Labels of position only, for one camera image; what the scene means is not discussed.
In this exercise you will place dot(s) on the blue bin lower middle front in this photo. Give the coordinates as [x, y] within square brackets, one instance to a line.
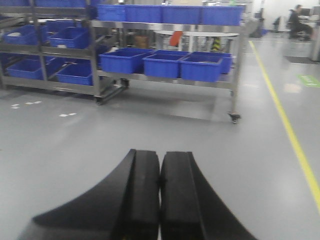
[163, 65]

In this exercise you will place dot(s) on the steel shelf cart left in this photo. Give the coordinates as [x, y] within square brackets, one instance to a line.
[29, 61]

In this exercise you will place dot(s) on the blue bin lower right front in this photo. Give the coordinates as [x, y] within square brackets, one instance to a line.
[201, 68]

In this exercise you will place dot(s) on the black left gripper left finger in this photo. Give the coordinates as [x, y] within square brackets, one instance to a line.
[123, 206]

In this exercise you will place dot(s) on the steel shelf cart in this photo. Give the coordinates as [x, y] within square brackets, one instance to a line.
[195, 30]
[29, 61]

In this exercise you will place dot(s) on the steel shelf cart right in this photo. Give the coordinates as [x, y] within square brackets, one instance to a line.
[195, 30]

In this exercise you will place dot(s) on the blue bin top row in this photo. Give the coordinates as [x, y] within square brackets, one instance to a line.
[171, 14]

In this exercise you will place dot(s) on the blue bin lower left long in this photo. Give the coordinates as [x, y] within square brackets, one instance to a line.
[125, 60]

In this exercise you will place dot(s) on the blue bin left cart lower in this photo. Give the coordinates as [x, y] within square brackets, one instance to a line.
[79, 74]

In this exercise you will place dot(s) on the seated person in black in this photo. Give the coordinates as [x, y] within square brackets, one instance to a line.
[296, 26]

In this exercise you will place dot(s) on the blue bin cart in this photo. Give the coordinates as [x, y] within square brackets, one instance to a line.
[71, 37]
[79, 74]

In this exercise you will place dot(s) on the blue bin left cart upper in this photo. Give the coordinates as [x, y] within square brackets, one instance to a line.
[71, 37]

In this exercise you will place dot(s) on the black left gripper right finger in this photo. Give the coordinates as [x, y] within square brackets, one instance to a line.
[190, 207]

